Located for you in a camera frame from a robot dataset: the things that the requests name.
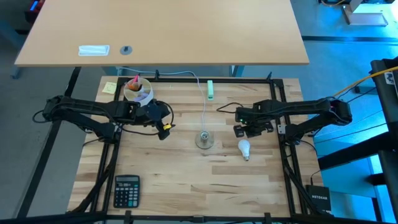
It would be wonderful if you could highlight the beige wooden desk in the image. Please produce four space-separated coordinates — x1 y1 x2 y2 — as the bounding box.
14 0 310 78

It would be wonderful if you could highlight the black metal support bar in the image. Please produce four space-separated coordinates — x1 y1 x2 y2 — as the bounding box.
16 67 82 219

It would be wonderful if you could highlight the black aluminium table frame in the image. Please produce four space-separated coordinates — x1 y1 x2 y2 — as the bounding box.
67 70 335 224

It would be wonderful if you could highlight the white lightbulb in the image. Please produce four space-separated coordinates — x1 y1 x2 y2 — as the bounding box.
238 139 251 162

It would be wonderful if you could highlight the black Netgear router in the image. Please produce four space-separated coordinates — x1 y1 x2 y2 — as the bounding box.
305 184 332 212

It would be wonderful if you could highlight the black metal cart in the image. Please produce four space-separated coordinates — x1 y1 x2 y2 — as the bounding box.
317 57 398 224

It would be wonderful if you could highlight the metal lamp socket base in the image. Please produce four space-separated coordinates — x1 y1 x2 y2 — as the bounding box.
195 130 215 150

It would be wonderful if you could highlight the white round pen holder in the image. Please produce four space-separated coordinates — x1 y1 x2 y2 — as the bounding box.
123 77 154 108

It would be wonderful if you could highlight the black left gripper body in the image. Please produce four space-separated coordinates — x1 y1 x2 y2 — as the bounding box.
135 100 171 128

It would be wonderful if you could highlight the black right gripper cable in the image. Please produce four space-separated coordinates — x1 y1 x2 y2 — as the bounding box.
216 102 247 114

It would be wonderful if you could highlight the grey metal stand plate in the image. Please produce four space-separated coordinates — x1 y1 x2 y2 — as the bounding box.
341 0 389 27

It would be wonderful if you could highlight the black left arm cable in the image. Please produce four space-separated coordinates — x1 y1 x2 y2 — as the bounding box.
32 109 46 124

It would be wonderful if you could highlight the black floor cable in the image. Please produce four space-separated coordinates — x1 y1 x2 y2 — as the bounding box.
307 88 377 125
312 123 389 146

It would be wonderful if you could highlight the black calculator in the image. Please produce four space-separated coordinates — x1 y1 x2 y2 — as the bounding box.
113 174 141 209

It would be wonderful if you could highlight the yellow sticky note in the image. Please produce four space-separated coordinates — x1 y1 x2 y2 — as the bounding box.
102 81 118 95

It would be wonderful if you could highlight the red and blue device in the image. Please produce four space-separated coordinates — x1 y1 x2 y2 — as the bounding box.
24 0 46 24

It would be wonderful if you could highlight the white lamp cable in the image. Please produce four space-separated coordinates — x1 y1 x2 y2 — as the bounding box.
119 66 208 133

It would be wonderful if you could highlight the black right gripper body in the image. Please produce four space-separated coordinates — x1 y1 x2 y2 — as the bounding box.
234 101 276 138

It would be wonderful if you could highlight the black cable with yellow tag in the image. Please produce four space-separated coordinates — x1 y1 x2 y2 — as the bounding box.
123 100 175 137

